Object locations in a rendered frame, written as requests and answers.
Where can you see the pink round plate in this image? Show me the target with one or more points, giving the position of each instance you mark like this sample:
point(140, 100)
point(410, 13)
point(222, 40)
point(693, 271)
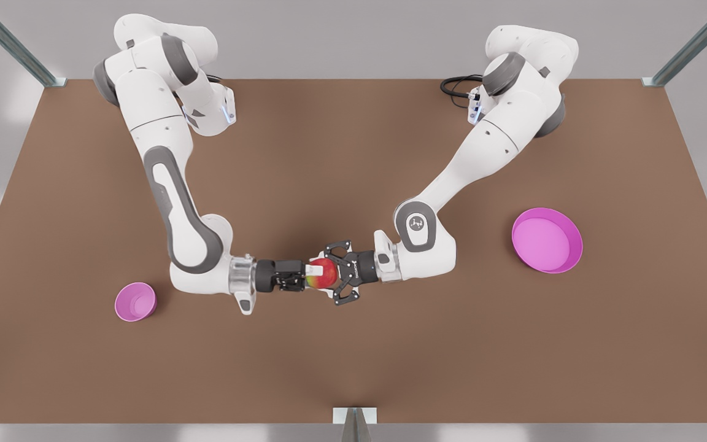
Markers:
point(545, 240)

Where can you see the small pink bowl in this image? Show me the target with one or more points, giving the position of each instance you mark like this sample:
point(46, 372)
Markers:
point(135, 302)

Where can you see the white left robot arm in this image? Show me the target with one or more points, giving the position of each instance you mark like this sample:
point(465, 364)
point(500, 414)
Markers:
point(488, 144)

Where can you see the red green apple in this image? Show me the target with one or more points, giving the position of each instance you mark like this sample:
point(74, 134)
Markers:
point(324, 277)

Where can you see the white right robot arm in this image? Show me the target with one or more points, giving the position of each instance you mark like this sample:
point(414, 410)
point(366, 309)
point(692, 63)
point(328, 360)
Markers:
point(175, 209)

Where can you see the silver frame post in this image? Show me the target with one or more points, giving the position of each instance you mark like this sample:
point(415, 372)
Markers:
point(354, 423)
point(13, 46)
point(694, 44)

